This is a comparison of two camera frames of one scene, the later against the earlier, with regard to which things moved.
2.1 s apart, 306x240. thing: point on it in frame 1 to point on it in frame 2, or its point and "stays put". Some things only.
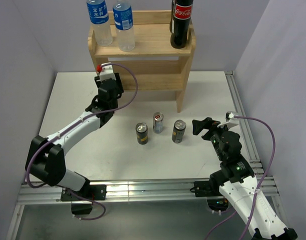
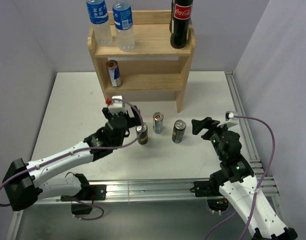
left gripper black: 119,88 to 133,121
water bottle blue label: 99,17 stays put
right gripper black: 198,125 stays put
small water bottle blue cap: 122,12 stays put
